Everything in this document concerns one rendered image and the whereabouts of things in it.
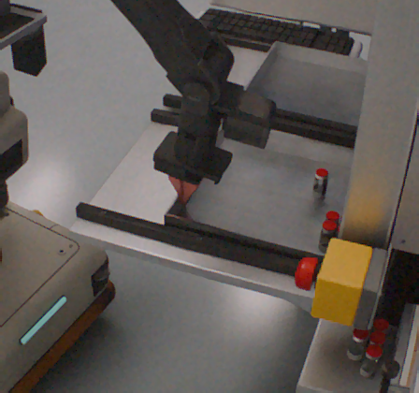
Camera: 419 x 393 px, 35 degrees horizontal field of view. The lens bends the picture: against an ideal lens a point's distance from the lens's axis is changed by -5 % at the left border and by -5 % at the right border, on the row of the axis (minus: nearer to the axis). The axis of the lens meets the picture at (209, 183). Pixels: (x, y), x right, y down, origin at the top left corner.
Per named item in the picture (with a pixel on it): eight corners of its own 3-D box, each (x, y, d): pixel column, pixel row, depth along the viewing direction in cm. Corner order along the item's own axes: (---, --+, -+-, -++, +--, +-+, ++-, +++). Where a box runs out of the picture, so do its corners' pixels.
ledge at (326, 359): (415, 343, 90) (418, 335, 89) (398, 417, 80) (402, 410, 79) (320, 320, 93) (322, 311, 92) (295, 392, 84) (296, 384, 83)
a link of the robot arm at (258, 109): (205, 36, 91) (183, 80, 86) (288, 60, 90) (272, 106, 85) (198, 94, 101) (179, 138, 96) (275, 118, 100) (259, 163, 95)
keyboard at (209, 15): (353, 41, 172) (354, 33, 170) (343, 65, 161) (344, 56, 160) (207, 12, 182) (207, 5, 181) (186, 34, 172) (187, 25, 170)
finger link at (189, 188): (190, 222, 105) (199, 176, 99) (147, 205, 106) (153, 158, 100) (207, 195, 110) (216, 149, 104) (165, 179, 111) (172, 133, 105)
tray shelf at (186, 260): (426, 85, 144) (428, 78, 143) (377, 323, 93) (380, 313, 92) (221, 41, 157) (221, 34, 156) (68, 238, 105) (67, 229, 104)
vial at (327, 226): (334, 244, 102) (338, 221, 99) (330, 254, 101) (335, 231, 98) (320, 240, 103) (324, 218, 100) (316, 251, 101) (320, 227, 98)
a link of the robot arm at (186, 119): (192, 73, 96) (179, 94, 92) (238, 87, 95) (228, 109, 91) (184, 112, 100) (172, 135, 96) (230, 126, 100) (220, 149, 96)
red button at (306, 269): (328, 278, 84) (333, 255, 82) (320, 301, 81) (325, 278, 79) (298, 270, 85) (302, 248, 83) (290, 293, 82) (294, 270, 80)
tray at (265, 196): (410, 182, 115) (413, 166, 112) (386, 289, 95) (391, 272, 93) (222, 138, 123) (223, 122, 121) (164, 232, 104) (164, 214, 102)
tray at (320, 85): (426, 89, 140) (429, 74, 137) (414, 156, 120) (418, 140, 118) (274, 54, 148) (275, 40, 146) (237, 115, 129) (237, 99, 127)
